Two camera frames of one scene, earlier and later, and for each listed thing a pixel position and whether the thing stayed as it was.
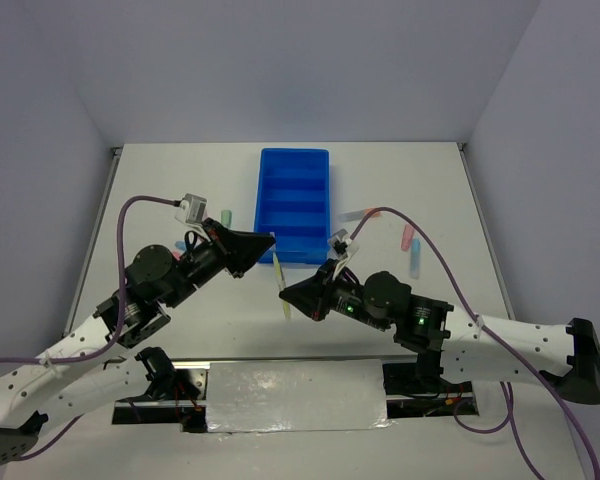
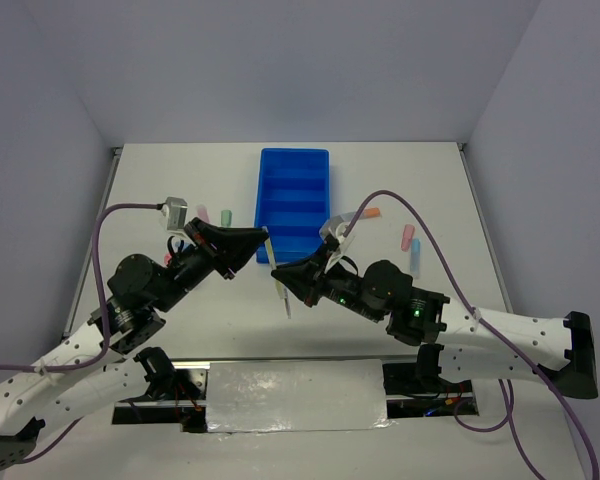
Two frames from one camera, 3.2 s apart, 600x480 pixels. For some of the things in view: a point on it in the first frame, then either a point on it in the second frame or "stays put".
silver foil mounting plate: x=297 y=395 stays put
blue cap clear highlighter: x=415 y=253 stays put
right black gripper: x=312 y=295 → x=306 y=279
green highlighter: x=226 y=218 stays put
